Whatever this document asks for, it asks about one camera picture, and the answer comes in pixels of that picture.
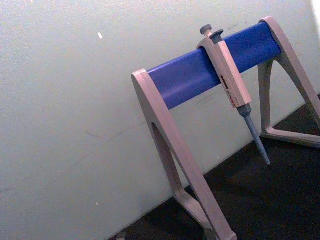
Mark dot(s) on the grey stand with blue bar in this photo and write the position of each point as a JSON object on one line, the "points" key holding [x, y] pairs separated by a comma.
{"points": [[183, 80]]}

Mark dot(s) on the grey pipette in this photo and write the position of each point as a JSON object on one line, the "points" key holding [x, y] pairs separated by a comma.
{"points": [[231, 75]]}

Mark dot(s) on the black table cloth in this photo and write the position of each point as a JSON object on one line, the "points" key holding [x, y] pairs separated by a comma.
{"points": [[270, 200]]}

